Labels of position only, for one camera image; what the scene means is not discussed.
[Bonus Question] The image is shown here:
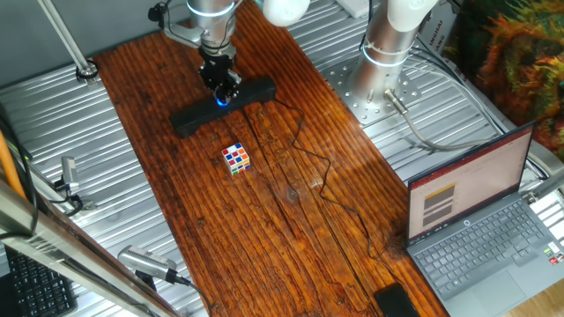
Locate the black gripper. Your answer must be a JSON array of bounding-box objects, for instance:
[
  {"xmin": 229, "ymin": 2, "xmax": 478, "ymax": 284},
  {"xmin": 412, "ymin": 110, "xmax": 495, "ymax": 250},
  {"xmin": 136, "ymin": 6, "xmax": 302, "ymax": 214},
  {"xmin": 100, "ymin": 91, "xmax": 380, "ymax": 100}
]
[{"xmin": 197, "ymin": 43, "xmax": 242, "ymax": 103}]

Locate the black soundbar speaker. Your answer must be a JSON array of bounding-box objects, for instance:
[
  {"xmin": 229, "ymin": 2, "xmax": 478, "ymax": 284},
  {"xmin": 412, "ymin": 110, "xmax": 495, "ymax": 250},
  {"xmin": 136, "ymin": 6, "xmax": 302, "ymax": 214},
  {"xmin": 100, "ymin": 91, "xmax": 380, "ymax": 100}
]
[{"xmin": 168, "ymin": 74, "xmax": 278, "ymax": 140}]

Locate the white Rubik's cube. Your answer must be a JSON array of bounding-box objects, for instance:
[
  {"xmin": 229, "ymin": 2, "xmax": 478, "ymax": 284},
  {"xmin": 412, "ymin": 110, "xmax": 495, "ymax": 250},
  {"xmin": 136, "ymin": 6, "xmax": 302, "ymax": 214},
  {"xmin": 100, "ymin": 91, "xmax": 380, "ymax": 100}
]
[{"xmin": 220, "ymin": 142, "xmax": 251, "ymax": 177}]

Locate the white power strip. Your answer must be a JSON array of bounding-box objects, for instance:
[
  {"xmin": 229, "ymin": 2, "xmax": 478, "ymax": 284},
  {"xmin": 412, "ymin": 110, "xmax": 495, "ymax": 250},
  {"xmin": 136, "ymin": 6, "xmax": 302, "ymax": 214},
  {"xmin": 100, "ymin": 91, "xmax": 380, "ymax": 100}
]
[{"xmin": 334, "ymin": 0, "xmax": 372, "ymax": 19}]

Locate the metal pole stand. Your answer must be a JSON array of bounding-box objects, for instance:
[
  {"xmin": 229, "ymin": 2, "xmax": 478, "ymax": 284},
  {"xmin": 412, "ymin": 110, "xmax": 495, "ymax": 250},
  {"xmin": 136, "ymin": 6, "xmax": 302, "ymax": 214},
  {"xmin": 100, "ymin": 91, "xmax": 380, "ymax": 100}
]
[{"xmin": 37, "ymin": 0, "xmax": 100, "ymax": 84}]

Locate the box with printed letters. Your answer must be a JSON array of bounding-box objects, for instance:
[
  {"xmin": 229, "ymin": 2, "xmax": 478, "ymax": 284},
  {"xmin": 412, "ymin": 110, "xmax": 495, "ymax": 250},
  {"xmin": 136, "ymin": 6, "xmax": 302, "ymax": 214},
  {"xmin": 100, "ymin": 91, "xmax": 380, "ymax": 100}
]
[{"xmin": 416, "ymin": 0, "xmax": 468, "ymax": 80}]

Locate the orange stick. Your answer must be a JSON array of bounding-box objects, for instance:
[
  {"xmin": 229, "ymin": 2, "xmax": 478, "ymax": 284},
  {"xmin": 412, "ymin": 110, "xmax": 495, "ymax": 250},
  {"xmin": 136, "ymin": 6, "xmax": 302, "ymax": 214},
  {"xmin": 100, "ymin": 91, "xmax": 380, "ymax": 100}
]
[{"xmin": 0, "ymin": 129, "xmax": 27, "ymax": 202}]

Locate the black smartphone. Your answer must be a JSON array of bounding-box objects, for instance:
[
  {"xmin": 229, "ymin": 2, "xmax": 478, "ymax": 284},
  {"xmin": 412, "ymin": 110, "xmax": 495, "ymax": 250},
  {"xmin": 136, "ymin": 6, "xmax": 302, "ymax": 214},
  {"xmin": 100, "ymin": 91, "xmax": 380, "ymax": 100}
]
[{"xmin": 373, "ymin": 283, "xmax": 422, "ymax": 317}]

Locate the black keyboard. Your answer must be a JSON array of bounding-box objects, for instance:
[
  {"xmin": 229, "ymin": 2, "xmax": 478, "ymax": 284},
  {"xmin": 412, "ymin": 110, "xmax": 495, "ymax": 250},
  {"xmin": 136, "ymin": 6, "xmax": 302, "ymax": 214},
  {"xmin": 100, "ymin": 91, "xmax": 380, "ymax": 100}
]
[{"xmin": 4, "ymin": 246, "xmax": 78, "ymax": 317}]

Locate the grey laptop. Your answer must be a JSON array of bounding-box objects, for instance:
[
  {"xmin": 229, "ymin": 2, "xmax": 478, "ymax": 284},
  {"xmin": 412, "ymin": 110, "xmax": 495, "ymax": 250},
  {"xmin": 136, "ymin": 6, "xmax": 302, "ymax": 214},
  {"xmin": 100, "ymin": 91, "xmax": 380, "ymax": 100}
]
[{"xmin": 405, "ymin": 121, "xmax": 564, "ymax": 317}]

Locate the orange green fuzzy plush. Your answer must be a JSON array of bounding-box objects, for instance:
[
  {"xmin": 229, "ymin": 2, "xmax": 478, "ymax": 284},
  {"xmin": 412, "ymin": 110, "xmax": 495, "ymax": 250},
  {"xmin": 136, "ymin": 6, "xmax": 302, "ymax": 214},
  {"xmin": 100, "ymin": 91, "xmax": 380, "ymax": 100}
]
[{"xmin": 457, "ymin": 0, "xmax": 564, "ymax": 162}]

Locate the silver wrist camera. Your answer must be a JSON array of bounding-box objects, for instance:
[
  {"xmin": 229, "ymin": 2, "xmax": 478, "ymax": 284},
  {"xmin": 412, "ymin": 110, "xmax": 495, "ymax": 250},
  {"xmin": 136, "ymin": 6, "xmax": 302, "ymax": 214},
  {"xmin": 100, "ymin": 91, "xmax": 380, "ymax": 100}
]
[{"xmin": 147, "ymin": 2, "xmax": 208, "ymax": 49}]

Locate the thin black speaker cable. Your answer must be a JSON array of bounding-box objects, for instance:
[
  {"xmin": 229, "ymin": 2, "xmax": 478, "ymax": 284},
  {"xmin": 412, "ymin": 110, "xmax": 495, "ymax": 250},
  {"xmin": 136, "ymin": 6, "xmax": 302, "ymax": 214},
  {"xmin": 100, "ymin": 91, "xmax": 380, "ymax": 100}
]
[{"xmin": 271, "ymin": 97, "xmax": 400, "ymax": 287}]

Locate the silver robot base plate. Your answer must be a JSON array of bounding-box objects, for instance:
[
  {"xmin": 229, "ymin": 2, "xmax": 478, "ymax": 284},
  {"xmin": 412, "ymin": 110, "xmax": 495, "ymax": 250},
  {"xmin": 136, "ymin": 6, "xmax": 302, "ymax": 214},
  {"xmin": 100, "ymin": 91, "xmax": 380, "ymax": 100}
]
[{"xmin": 321, "ymin": 56, "xmax": 422, "ymax": 127}]

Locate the grey conduit cable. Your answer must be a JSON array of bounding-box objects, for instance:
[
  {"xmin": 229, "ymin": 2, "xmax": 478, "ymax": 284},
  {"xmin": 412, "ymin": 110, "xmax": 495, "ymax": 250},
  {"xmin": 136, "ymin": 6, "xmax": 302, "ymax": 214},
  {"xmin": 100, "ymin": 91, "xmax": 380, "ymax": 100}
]
[{"xmin": 382, "ymin": 89, "xmax": 501, "ymax": 153}]

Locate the silver finned camera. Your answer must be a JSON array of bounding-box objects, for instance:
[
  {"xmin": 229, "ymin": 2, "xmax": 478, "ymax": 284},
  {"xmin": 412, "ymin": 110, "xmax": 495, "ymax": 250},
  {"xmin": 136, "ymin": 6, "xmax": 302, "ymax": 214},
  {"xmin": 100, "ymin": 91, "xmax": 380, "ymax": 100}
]
[{"xmin": 117, "ymin": 245, "xmax": 191, "ymax": 285}]

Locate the black camera cable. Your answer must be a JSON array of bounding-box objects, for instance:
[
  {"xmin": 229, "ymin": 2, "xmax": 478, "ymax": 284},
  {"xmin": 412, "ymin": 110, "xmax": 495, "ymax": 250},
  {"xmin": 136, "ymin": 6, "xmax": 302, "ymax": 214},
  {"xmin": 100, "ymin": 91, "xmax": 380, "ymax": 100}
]
[{"xmin": 174, "ymin": 275, "xmax": 215, "ymax": 317}]

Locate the grey metal frame bar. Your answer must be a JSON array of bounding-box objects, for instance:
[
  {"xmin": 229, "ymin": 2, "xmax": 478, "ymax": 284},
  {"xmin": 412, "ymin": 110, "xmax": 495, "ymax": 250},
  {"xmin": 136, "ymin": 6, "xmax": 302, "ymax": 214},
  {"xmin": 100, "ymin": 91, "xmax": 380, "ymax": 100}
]
[{"xmin": 0, "ymin": 178, "xmax": 182, "ymax": 317}]

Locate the white thin cable bundle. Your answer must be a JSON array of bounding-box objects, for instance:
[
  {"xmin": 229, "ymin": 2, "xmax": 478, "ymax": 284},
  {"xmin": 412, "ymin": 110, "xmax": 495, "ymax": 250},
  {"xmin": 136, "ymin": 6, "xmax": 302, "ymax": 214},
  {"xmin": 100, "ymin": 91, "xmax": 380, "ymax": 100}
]
[{"xmin": 407, "ymin": 46, "xmax": 550, "ymax": 180}]

